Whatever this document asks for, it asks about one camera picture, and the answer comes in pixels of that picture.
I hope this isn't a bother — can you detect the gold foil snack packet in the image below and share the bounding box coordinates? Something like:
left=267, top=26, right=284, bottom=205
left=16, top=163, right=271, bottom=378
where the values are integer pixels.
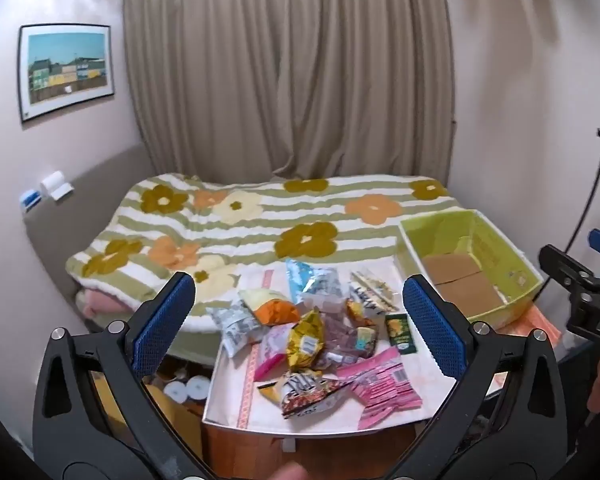
left=286, top=310, right=327, bottom=372

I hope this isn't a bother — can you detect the small green snack packet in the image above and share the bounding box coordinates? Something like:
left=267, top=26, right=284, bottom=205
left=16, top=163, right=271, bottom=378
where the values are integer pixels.
left=384, top=313, right=417, bottom=355

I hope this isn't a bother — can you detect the pink striped snack packet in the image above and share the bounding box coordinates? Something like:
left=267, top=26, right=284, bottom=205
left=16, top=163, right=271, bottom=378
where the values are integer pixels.
left=336, top=346, right=425, bottom=431

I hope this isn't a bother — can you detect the small orange brown snack packet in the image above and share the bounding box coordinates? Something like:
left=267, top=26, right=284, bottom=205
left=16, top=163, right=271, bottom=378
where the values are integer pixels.
left=346, top=299, right=378, bottom=328

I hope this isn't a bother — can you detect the white brown lettered snack packet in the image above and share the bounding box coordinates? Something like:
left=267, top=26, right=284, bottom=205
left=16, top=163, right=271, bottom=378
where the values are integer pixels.
left=257, top=371, right=352, bottom=418

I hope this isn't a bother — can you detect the brown purple snack packet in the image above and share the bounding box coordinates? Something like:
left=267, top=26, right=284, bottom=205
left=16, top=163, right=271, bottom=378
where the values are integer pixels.
left=316, top=317, right=378, bottom=371

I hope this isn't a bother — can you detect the peach mat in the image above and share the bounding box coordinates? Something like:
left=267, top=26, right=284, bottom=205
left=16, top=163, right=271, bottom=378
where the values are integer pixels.
left=497, top=305, right=563, bottom=361

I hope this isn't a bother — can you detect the green cardboard box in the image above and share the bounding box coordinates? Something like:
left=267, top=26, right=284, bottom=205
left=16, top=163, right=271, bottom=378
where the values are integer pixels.
left=397, top=209, right=545, bottom=325

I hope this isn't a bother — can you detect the white toilet paper roll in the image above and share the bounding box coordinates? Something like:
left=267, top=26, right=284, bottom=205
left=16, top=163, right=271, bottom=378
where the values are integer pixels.
left=186, top=376, right=211, bottom=402
left=163, top=380, right=188, bottom=404

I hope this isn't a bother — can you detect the beige curtain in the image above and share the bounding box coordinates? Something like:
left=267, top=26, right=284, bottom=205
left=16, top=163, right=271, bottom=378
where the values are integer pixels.
left=122, top=0, right=456, bottom=186

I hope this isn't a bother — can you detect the framed wall picture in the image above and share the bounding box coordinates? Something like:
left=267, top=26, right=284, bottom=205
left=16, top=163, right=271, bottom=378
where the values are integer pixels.
left=17, top=23, right=116, bottom=123

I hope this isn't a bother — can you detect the white cloth with pink trim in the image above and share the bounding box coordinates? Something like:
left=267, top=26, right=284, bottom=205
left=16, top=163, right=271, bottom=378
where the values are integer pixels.
left=220, top=260, right=486, bottom=431

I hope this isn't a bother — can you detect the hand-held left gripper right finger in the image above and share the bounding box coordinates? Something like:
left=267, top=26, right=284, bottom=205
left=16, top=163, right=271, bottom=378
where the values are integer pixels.
left=380, top=274, right=563, bottom=480

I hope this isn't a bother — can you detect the grey bed frame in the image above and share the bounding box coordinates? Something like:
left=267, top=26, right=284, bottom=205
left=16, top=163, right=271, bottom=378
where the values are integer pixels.
left=24, top=142, right=153, bottom=306

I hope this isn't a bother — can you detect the grey white snack packet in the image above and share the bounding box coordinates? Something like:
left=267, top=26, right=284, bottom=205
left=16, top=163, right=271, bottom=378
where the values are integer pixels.
left=206, top=304, right=267, bottom=358

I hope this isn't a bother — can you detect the pink pillow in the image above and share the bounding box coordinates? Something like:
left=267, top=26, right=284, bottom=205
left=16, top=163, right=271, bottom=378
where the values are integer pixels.
left=75, top=287, right=133, bottom=322

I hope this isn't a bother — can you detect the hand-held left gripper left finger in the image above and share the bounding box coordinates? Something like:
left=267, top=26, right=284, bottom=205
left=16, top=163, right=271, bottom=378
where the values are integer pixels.
left=32, top=270, right=216, bottom=480

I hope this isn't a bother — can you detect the pale yellow orange snack packet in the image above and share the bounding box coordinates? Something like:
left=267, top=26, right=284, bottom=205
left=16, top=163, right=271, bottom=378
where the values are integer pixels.
left=238, top=287, right=302, bottom=327

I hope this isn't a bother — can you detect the yellow cardboard box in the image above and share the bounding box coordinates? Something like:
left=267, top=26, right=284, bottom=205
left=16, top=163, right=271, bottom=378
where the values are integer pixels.
left=92, top=372, right=206, bottom=461

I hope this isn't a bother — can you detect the blue silver snack packet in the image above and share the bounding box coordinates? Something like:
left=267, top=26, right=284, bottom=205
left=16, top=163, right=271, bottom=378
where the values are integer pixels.
left=285, top=258, right=342, bottom=307

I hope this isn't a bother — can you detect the black stand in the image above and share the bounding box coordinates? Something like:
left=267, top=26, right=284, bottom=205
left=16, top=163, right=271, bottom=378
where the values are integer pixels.
left=569, top=129, right=600, bottom=261

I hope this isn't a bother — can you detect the pink translucent snack packet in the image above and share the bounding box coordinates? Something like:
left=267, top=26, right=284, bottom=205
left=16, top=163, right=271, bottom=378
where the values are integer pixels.
left=252, top=324, right=295, bottom=382

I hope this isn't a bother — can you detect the black white striped snack packet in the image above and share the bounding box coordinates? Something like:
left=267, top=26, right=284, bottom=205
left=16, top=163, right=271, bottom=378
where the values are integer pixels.
left=349, top=269, right=402, bottom=317

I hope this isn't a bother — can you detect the floral striped blanket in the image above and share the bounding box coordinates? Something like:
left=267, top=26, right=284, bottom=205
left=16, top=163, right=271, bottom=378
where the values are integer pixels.
left=65, top=173, right=466, bottom=351

